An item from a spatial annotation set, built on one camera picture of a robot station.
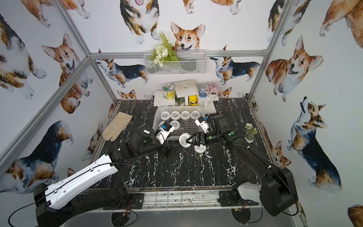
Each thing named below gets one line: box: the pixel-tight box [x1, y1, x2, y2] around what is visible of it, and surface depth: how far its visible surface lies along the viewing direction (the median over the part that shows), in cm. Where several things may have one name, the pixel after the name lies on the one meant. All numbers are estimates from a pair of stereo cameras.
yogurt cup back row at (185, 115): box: [180, 110, 191, 120], surface depth 103 cm
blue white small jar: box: [198, 83, 208, 99], surface depth 100 cm
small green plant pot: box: [174, 93, 186, 106], surface depth 112 cm
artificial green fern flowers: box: [149, 30, 180, 68], surface depth 81 cm
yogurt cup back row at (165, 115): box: [160, 111, 171, 121], surface depth 105 cm
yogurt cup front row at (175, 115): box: [170, 111, 181, 121], surface depth 103 cm
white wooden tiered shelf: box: [153, 79, 219, 114], surface depth 102 cm
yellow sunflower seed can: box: [162, 83, 176, 101], surface depth 99 cm
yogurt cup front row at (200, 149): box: [194, 143, 207, 157], surface depth 87 cm
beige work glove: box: [102, 111, 133, 142], surface depth 108 cm
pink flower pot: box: [205, 81, 223, 100], surface depth 97 cm
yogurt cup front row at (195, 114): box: [190, 110, 201, 120], surface depth 105 cm
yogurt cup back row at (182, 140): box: [178, 132, 192, 149], surface depth 75 cm
